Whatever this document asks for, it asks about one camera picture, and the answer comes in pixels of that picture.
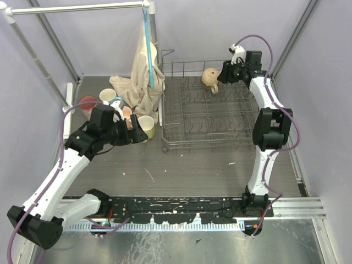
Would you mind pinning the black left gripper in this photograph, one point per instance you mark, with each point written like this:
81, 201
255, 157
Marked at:
131, 133

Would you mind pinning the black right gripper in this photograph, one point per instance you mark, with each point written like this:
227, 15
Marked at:
224, 76

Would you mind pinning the beige round mug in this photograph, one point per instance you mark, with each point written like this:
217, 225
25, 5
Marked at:
209, 79

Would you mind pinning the yellow-green mug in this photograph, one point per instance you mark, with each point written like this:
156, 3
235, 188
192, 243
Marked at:
148, 126

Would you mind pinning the peach pink mug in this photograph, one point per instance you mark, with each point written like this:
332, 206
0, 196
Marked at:
127, 112

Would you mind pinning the light blue mug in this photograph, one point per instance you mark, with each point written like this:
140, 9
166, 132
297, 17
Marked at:
110, 97

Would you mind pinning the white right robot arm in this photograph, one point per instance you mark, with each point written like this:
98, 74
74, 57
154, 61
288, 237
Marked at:
271, 129

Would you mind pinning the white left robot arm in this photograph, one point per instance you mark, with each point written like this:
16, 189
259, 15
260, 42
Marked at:
40, 219

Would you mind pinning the beige cloth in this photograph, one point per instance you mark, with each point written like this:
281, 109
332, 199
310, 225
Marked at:
140, 91

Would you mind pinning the blue clothes hanger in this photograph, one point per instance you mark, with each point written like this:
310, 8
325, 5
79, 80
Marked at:
148, 47

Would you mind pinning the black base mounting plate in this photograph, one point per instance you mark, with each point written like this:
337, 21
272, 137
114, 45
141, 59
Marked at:
177, 210

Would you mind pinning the slotted cable duct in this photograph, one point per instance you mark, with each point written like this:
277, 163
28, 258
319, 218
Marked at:
83, 226

